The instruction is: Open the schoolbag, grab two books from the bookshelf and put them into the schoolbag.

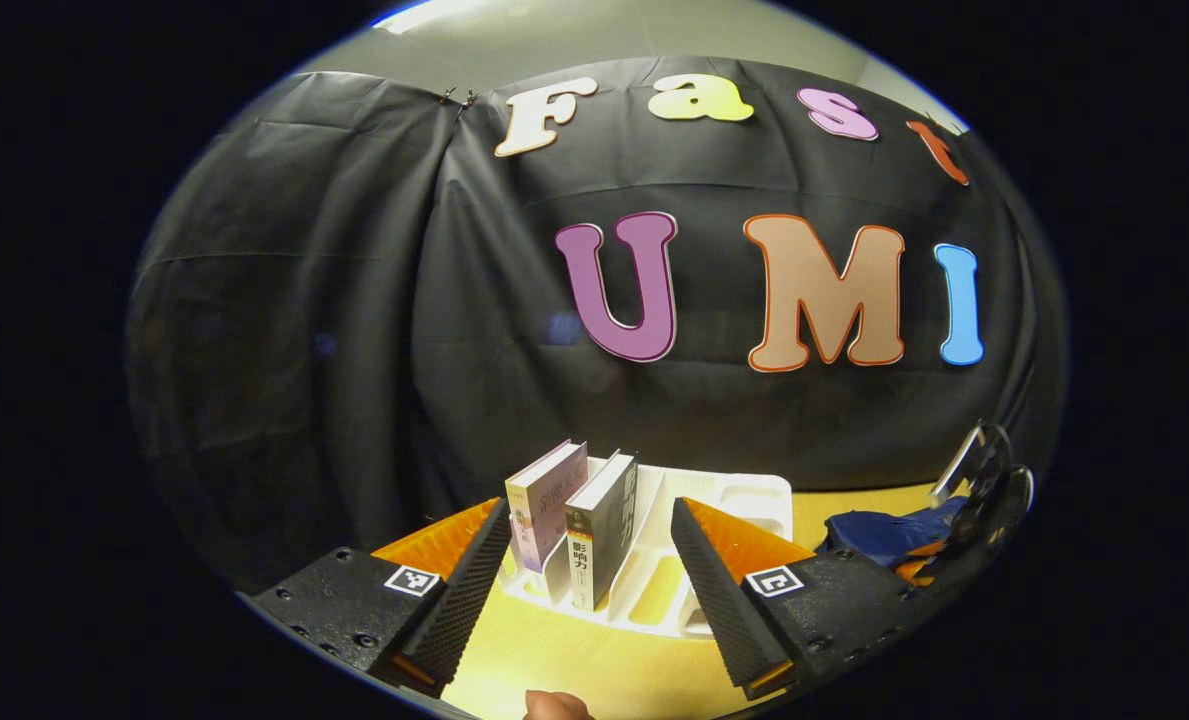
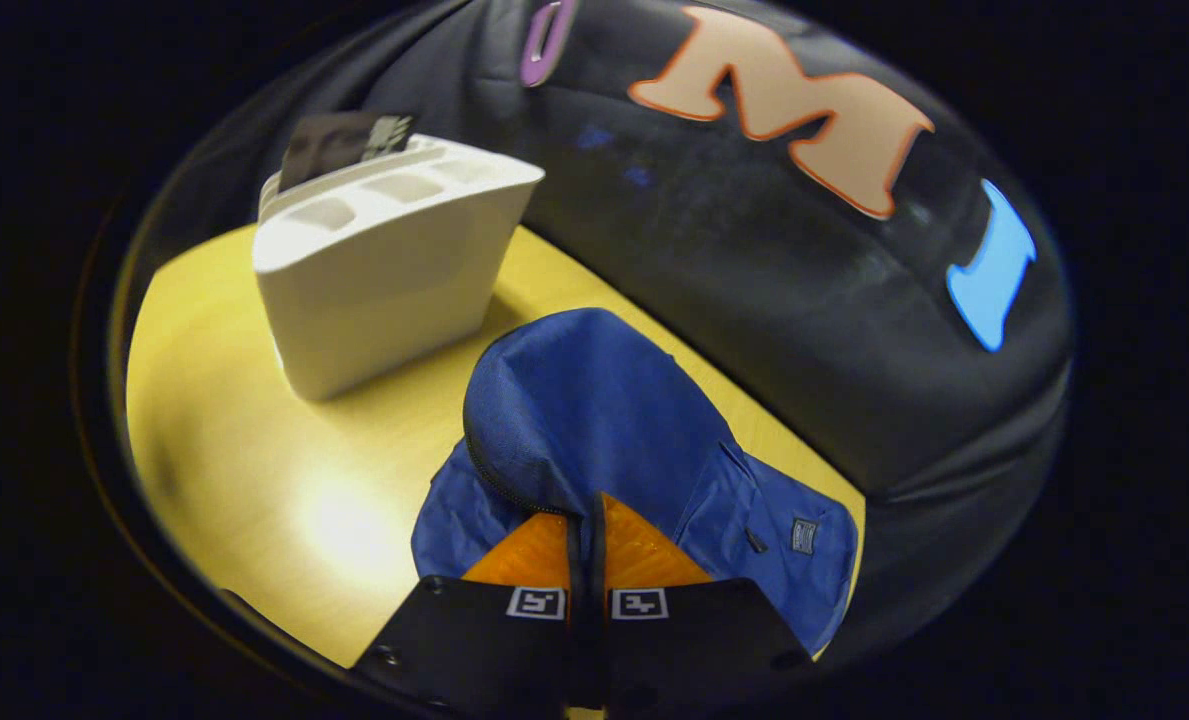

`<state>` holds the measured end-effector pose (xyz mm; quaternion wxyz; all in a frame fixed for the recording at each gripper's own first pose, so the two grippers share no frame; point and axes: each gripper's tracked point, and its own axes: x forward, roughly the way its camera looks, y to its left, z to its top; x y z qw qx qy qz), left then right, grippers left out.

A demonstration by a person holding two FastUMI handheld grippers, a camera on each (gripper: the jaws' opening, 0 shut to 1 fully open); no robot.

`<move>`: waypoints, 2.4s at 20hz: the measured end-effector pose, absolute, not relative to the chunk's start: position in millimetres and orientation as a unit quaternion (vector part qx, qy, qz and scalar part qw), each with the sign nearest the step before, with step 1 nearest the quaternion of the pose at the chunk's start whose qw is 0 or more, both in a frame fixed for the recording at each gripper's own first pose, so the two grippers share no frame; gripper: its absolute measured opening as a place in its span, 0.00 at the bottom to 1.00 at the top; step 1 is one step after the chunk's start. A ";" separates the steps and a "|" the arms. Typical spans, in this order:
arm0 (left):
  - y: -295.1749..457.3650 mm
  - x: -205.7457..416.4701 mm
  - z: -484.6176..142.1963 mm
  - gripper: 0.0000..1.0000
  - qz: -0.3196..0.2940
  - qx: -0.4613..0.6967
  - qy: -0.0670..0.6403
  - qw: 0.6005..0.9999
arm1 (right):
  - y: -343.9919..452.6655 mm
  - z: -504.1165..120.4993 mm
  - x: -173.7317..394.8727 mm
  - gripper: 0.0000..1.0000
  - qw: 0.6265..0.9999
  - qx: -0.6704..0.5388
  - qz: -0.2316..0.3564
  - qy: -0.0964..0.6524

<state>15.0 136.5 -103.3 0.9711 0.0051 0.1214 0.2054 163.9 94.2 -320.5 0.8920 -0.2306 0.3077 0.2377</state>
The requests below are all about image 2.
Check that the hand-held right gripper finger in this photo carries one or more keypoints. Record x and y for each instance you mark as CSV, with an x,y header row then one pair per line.
x,y
600,640
576,620

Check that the blue schoolbag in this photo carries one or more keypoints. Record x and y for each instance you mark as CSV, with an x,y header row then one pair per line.
x,y
594,410

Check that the dark grey book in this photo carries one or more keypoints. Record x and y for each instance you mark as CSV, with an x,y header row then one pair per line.
x,y
334,145

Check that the black backdrop cloth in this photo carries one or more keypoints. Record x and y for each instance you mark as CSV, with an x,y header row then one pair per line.
x,y
754,300

